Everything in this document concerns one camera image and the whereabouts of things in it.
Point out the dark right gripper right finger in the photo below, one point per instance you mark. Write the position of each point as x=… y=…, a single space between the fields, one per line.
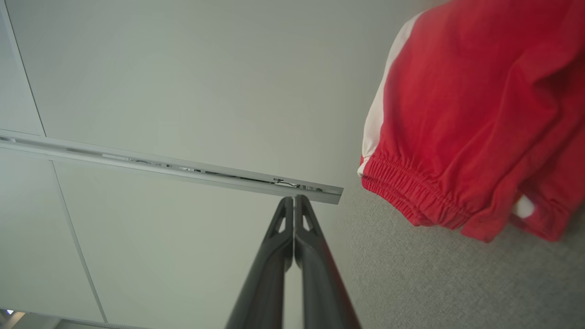
x=320 y=283

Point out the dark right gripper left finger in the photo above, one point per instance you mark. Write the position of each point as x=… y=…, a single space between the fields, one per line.
x=267 y=283

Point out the red shorts white stripe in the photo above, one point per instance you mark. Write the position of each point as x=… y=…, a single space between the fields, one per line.
x=480 y=114

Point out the grey fabric sofa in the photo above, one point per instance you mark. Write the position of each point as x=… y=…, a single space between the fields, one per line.
x=434 y=283

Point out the silver metal rail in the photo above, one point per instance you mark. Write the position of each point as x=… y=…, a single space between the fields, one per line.
x=160 y=167

